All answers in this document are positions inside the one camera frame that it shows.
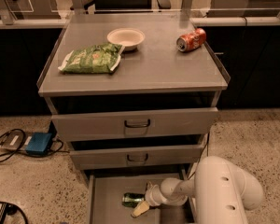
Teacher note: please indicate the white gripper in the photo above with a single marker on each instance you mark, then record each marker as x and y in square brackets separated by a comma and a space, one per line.
[153, 196]

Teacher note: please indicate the green soda can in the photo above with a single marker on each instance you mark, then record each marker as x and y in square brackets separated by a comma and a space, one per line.
[132, 199]

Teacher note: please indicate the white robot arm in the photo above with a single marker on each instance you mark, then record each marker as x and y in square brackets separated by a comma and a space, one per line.
[222, 191]

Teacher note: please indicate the grey bottom drawer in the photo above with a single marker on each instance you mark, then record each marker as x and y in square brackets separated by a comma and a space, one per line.
[105, 201]

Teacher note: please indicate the grey drawer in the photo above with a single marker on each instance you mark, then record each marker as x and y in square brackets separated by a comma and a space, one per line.
[105, 201]
[136, 152]
[133, 124]

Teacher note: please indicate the grey middle drawer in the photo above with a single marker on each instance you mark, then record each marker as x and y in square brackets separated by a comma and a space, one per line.
[136, 152]

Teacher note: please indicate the grey top drawer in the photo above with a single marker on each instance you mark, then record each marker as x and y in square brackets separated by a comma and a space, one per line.
[133, 124]

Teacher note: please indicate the grey drawer cabinet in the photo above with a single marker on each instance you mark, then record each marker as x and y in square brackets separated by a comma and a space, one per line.
[154, 77]

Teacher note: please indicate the orange soda can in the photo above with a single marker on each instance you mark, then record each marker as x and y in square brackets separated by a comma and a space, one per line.
[191, 41]

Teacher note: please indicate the blue electronics box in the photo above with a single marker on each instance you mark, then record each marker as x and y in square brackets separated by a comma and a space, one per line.
[39, 144]

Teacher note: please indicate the black object bottom left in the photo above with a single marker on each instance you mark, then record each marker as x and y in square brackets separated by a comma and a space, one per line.
[9, 209]

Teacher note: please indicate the silver flat device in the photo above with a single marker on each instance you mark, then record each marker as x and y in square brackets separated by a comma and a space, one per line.
[16, 141]

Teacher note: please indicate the green chip bag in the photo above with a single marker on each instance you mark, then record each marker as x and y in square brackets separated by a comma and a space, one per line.
[96, 59]

